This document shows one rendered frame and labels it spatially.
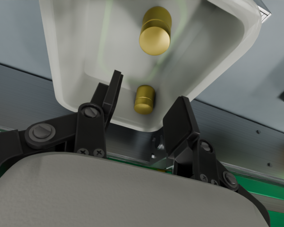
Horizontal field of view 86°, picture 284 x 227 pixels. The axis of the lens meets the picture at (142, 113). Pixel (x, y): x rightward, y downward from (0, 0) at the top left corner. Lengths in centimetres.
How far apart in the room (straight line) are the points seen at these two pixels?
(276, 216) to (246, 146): 13
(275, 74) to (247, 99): 6
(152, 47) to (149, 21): 3
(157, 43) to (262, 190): 33
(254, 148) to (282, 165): 8
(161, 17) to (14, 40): 26
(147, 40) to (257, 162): 31
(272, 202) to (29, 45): 53
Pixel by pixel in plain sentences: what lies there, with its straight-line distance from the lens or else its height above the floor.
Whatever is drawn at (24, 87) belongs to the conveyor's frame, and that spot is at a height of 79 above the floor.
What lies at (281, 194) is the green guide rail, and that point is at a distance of 44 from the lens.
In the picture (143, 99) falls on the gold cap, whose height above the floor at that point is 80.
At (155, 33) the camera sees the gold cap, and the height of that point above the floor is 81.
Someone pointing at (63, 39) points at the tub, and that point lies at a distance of 19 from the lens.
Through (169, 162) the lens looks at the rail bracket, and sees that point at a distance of 25.
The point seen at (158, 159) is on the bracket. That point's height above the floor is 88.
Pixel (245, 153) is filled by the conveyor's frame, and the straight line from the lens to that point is 37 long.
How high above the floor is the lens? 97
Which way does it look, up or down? 34 degrees down
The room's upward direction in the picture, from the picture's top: 171 degrees counter-clockwise
